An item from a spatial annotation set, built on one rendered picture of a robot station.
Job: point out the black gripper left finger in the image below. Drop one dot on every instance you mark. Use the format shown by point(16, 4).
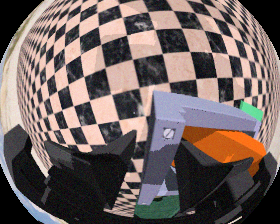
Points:
point(103, 168)

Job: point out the orange l-shaped part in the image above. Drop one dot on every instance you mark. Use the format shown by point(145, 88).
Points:
point(226, 146)

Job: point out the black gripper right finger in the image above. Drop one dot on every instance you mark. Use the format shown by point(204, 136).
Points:
point(199, 175)

